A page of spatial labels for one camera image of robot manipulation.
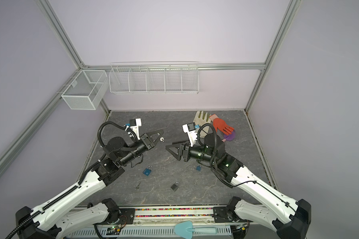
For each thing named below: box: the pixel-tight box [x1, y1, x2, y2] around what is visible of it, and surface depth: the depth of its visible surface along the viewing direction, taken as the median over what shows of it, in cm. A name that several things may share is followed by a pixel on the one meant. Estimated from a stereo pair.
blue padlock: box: [143, 165, 153, 177], surface depth 91 cm
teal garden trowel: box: [174, 220, 217, 239], surface depth 71 cm
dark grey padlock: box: [170, 181, 180, 192], surface depth 85 cm
